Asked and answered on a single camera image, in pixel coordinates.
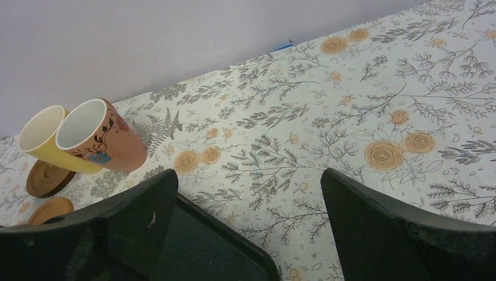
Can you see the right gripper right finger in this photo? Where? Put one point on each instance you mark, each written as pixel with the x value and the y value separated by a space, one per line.
pixel 381 238

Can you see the dark brown round coaster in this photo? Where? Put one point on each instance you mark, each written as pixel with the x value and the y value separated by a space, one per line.
pixel 45 180

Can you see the pink patterned mug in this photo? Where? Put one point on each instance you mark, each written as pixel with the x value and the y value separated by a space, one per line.
pixel 95 132

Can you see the light brown round coaster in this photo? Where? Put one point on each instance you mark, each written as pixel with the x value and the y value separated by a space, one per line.
pixel 53 207

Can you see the black serving tray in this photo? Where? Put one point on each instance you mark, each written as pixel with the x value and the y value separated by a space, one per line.
pixel 198 246

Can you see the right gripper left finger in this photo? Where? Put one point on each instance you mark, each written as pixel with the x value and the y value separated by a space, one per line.
pixel 118 238

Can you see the yellow mug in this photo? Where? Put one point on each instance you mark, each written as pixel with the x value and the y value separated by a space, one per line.
pixel 38 139

